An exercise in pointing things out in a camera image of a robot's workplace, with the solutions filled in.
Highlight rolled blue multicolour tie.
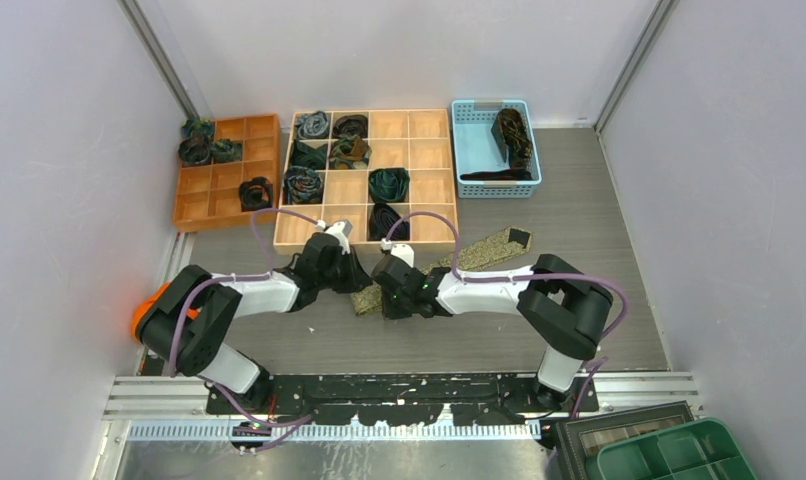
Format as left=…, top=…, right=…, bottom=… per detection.
left=283, top=165, right=324, bottom=205

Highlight orange cloth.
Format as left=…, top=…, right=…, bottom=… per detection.
left=131, top=282, right=194, bottom=347

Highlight rolled dark navy tie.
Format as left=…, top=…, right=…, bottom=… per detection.
left=367, top=203, right=410, bottom=241

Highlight rolled dark brown tie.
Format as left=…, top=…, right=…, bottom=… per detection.
left=332, top=114, right=369, bottom=139

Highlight dark framed box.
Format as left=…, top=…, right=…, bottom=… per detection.
left=542, top=401, right=696, bottom=479

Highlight rolled dark striped tie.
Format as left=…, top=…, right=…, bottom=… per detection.
left=177, top=135, right=212, bottom=168

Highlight rolled green patterned tie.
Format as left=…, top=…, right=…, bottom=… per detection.
left=209, top=139, right=243, bottom=164

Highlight rolled teal tie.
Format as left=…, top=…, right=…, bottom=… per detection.
left=181, top=118, right=215, bottom=141

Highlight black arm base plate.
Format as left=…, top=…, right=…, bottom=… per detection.
left=243, top=372, right=599, bottom=427

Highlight navy red striped tie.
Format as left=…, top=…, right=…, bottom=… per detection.
left=459, top=168, right=532, bottom=181

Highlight rolled green orange tie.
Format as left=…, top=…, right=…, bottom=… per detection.
left=328, top=135, right=372, bottom=170

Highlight brown orange patterned tie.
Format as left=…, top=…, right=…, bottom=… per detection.
left=491, top=108, right=533, bottom=170

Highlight rolled dark green tie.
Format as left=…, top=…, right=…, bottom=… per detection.
left=288, top=140, right=328, bottom=170

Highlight orange wooden compartment tray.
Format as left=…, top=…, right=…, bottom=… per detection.
left=172, top=114, right=282, bottom=233

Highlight aluminium frame rail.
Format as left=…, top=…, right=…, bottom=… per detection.
left=103, top=371, right=702, bottom=442

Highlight light blue plastic basket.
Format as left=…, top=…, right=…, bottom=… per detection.
left=451, top=99, right=543, bottom=199

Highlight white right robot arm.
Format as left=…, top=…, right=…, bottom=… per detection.
left=371, top=244, right=624, bottom=411

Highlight rolled black orange tie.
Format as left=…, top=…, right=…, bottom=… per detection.
left=238, top=176, right=274, bottom=212

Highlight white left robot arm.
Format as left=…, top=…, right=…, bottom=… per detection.
left=132, top=220, right=371, bottom=413

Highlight rolled grey blue tie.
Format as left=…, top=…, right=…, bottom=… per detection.
left=294, top=110, right=331, bottom=140

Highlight green plastic organizer bin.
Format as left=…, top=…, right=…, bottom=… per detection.
left=585, top=418, right=757, bottom=479

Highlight green floral patterned tie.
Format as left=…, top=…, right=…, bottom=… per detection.
left=350, top=227, right=533, bottom=316

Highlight light wooden compartment tray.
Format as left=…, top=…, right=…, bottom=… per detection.
left=274, top=109, right=459, bottom=254

